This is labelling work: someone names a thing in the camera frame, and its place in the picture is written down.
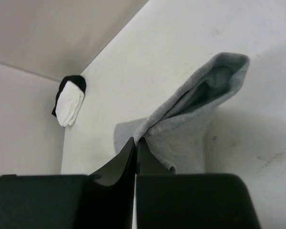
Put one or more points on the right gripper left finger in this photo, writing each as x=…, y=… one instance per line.
x=101, y=200

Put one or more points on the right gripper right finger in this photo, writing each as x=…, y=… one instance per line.
x=165, y=200

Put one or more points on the grey tank top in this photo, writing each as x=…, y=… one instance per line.
x=175, y=131

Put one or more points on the folded white tank top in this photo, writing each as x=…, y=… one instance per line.
x=69, y=104

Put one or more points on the folded black tank top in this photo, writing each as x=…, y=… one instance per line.
x=78, y=80

